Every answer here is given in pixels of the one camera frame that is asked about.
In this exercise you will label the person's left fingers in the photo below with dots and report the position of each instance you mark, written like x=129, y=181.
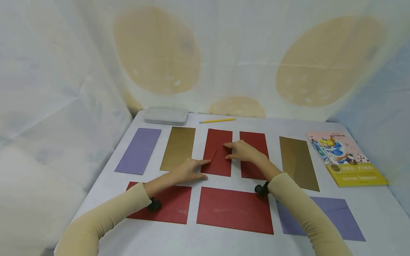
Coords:
x=203, y=162

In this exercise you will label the person's right thumb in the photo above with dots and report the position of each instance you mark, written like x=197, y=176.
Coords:
x=231, y=156

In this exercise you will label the person's right fingers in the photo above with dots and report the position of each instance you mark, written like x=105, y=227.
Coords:
x=229, y=144

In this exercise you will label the black wrist band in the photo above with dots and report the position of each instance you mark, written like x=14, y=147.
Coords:
x=262, y=188
x=154, y=205

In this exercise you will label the yellow and pink picture book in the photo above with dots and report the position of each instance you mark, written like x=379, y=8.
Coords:
x=347, y=160

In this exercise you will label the person's left thumb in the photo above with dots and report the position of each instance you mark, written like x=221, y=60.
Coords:
x=201, y=176

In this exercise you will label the person's left hand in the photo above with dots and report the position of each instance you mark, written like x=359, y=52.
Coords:
x=187, y=170

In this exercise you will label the person's right hand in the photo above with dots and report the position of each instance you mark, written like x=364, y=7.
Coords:
x=245, y=152

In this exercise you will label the person's right forearm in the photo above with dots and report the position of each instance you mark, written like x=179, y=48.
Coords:
x=304, y=209

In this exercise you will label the red envelope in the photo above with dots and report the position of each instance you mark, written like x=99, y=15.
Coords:
x=235, y=210
x=174, y=206
x=256, y=140
x=221, y=163

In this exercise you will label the purple envelope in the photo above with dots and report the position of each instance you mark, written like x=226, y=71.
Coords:
x=339, y=218
x=139, y=151

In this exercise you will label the yellow pencil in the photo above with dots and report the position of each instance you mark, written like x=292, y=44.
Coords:
x=217, y=120

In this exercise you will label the gold envelope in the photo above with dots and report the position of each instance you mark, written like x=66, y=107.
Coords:
x=298, y=161
x=178, y=147

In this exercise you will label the grey metal pencil case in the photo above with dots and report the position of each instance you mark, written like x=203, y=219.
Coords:
x=166, y=115

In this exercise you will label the person's left forearm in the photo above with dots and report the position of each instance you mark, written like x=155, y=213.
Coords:
x=105, y=217

